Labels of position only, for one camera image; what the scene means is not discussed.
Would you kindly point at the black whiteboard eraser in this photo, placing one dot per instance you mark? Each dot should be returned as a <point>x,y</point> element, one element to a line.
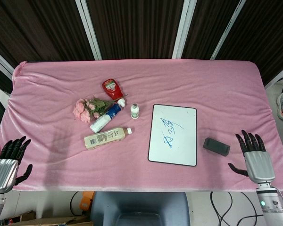
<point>216,147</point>

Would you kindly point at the blue and white bottle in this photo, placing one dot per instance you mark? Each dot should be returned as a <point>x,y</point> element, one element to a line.
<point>106,117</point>

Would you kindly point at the red ketchup squeeze bottle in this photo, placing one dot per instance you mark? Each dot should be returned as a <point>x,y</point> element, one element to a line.
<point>112,89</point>

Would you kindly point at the white board with black frame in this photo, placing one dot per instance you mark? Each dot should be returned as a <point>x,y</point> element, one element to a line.
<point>173,135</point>

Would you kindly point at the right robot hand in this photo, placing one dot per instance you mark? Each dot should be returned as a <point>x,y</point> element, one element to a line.
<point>259,163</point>

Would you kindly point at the pink artificial flower bouquet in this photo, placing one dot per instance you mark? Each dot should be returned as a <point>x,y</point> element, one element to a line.
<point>89,109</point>

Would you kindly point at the orange box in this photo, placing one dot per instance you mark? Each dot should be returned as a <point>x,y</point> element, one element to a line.
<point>86,202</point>

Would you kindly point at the small white yogurt bottle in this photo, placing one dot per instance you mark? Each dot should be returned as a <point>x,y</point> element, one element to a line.
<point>134,111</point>

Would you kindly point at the white partition post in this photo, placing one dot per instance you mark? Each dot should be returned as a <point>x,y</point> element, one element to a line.
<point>181,29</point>
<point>1,61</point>
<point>224,29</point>
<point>88,29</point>

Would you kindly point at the brown cardboard box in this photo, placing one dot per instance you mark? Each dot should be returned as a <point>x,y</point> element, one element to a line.
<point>37,219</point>

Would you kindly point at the pink velvet tablecloth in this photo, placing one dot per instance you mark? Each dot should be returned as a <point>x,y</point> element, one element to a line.
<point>141,131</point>

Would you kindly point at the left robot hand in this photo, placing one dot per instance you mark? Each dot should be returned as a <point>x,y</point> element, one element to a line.
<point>4,166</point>

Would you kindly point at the beige milk tea bottle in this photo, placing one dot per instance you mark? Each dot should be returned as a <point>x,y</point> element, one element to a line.
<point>103,139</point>

